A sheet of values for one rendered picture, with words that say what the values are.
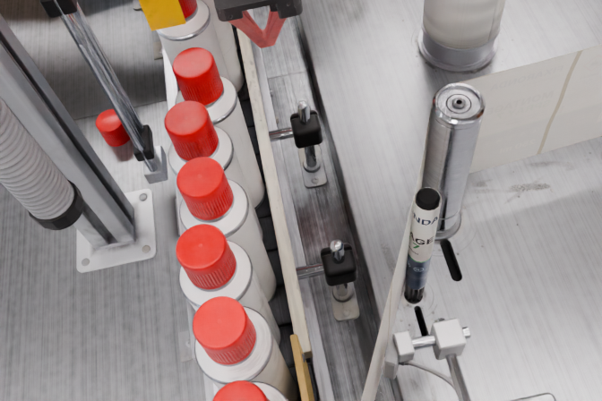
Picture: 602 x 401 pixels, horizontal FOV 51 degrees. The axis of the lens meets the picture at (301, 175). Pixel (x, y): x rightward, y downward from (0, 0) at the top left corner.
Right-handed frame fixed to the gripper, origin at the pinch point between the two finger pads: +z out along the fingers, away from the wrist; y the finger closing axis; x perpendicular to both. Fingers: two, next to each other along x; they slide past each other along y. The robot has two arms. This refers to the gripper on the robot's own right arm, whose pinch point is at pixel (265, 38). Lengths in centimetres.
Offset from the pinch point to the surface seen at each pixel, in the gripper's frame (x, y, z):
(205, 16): 4.8, 1.7, -2.5
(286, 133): 0.0, -3.2, 10.8
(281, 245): 2.6, -15.9, 10.3
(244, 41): 2.4, 10.3, 10.2
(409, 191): -11.0, -11.3, 13.8
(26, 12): 33, 33, 19
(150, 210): 16.8, -4.2, 18.4
